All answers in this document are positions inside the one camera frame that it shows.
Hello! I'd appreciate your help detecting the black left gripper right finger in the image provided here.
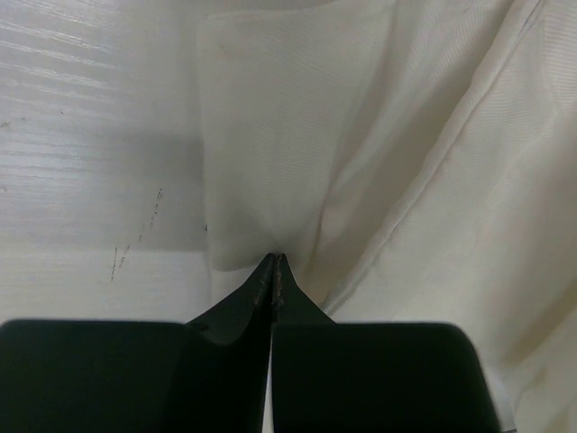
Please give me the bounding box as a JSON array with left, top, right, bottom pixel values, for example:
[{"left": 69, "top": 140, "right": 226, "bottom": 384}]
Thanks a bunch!
[{"left": 271, "top": 255, "right": 500, "bottom": 432}]

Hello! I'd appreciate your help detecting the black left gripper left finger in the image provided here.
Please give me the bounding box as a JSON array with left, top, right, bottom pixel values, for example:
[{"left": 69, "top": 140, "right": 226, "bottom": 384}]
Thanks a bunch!
[{"left": 1, "top": 255, "right": 275, "bottom": 432}]

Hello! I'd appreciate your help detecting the white pleated skirt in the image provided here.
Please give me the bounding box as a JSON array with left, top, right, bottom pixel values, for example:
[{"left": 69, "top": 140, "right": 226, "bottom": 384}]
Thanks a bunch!
[{"left": 197, "top": 1, "right": 576, "bottom": 432}]

